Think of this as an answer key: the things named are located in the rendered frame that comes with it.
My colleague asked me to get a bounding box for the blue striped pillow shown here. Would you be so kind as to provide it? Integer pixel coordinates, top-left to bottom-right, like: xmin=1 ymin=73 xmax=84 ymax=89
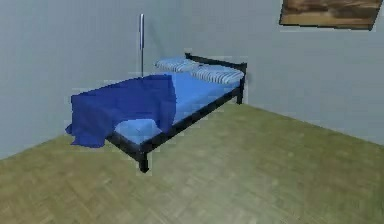
xmin=190 ymin=64 xmax=246 ymax=85
xmin=153 ymin=56 xmax=201 ymax=74

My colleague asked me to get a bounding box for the dark blue blanket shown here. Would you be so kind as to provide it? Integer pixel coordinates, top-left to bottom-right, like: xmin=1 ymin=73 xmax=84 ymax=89
xmin=65 ymin=73 xmax=178 ymax=149

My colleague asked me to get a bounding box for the grey baseball bat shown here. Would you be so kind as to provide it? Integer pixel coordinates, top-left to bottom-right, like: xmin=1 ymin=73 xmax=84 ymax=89
xmin=138 ymin=13 xmax=146 ymax=78

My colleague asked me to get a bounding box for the black frame blue bed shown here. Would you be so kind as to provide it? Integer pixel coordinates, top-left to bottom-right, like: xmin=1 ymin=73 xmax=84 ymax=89
xmin=105 ymin=52 xmax=248 ymax=174

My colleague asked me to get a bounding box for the brown framed wall picture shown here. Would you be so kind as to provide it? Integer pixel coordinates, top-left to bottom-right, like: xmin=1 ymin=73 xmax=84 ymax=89
xmin=278 ymin=0 xmax=384 ymax=32

